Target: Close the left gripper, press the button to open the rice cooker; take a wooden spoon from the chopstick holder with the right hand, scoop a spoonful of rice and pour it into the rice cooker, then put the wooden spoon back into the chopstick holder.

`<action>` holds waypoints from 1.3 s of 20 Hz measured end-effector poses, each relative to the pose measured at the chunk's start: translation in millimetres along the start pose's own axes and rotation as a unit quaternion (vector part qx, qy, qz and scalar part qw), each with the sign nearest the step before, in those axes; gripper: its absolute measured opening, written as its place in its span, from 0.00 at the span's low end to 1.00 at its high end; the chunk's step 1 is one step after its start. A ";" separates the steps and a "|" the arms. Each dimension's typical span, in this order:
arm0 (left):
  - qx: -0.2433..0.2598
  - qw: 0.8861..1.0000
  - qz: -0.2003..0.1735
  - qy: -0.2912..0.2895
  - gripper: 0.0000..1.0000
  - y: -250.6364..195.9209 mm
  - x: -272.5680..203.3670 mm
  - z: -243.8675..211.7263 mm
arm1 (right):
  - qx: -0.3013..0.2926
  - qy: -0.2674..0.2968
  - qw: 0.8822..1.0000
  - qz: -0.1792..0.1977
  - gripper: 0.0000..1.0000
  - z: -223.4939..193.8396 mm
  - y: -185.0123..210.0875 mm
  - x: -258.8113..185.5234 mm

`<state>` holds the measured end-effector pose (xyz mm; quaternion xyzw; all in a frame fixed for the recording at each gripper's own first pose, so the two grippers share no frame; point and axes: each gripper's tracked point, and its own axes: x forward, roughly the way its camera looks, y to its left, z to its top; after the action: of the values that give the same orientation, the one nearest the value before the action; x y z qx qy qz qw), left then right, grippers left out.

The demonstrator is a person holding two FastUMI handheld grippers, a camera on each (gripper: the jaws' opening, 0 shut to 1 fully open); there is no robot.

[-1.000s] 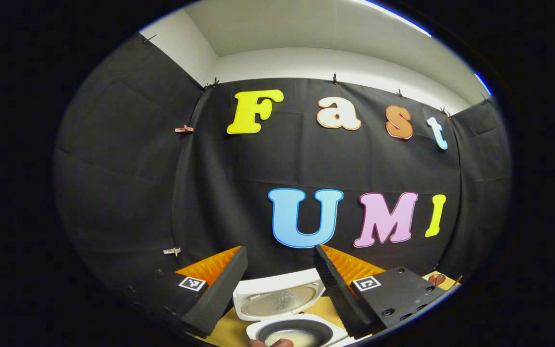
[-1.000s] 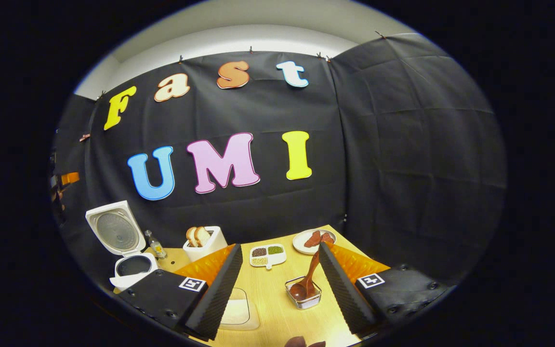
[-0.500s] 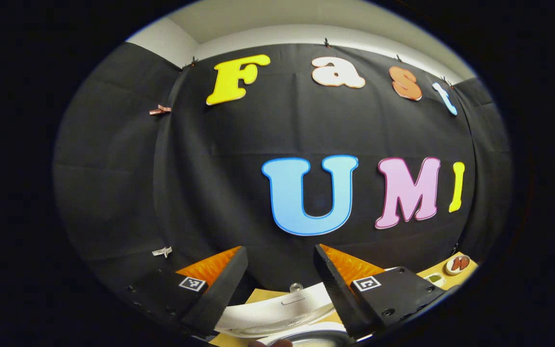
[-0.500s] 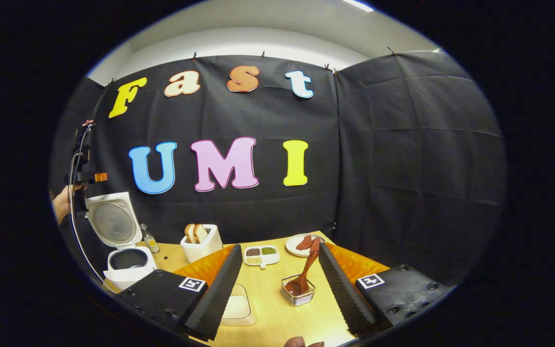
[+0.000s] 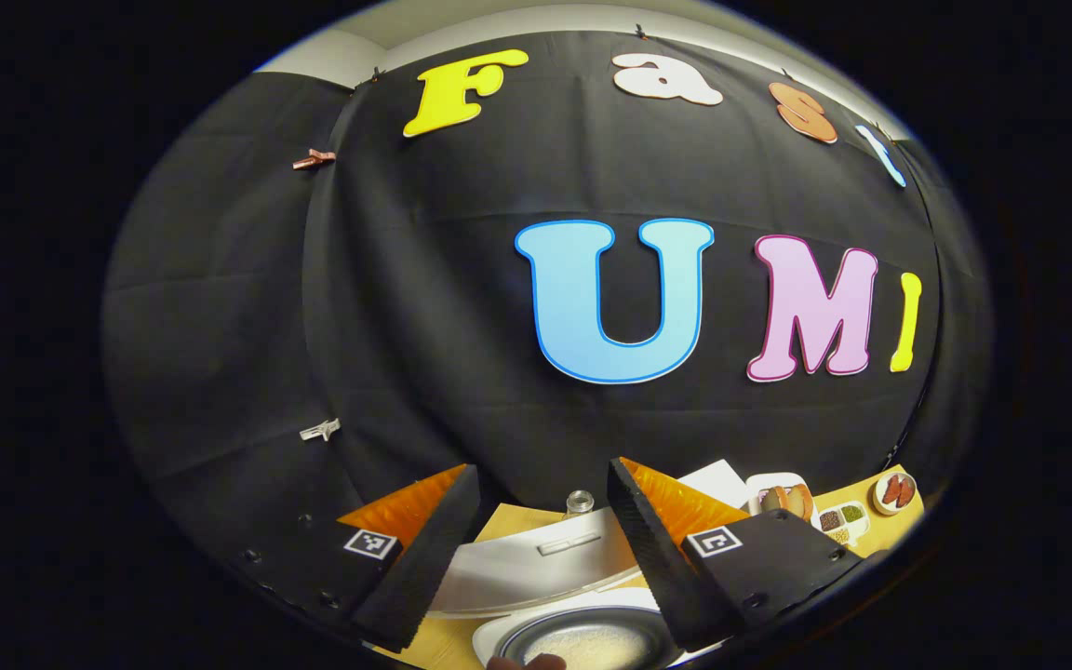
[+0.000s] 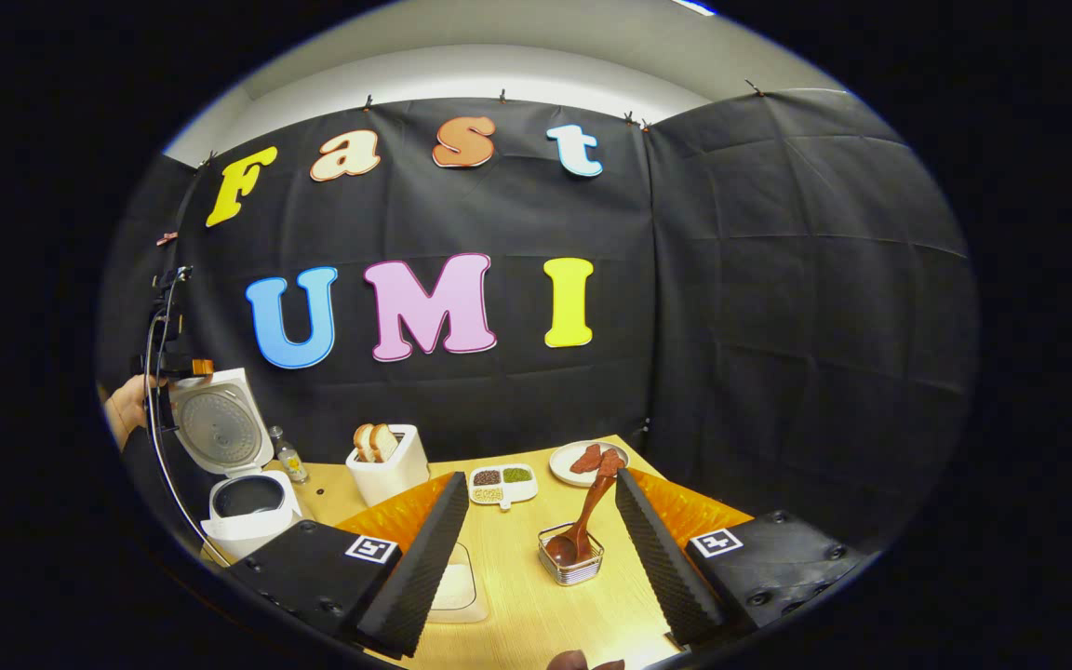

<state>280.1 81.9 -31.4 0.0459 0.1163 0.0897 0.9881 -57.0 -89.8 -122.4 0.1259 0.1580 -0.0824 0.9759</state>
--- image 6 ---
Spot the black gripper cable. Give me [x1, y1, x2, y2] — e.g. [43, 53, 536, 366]
[145, 312, 230, 569]

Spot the white divided grain dish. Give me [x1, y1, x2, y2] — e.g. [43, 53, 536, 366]
[468, 463, 539, 511]

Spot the white rice cooker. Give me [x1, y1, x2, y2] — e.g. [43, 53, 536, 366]
[168, 368, 304, 562]

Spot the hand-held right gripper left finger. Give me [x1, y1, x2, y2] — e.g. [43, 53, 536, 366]
[229, 472, 470, 659]

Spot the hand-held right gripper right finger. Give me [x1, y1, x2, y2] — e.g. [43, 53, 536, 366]
[615, 468, 872, 650]

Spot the white toaster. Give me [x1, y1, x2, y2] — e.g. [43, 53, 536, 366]
[346, 424, 431, 507]

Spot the round white plate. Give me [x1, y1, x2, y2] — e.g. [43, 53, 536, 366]
[550, 440, 630, 488]

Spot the clear box of rice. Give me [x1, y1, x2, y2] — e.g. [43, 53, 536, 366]
[424, 542, 489, 624]

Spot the brown wooden spoon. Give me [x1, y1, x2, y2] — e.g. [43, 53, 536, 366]
[545, 461, 619, 567]

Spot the metal wire chopstick holder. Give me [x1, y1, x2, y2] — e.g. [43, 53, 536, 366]
[538, 523, 605, 586]

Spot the small glass bottle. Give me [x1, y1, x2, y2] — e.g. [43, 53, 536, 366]
[268, 426, 307, 485]

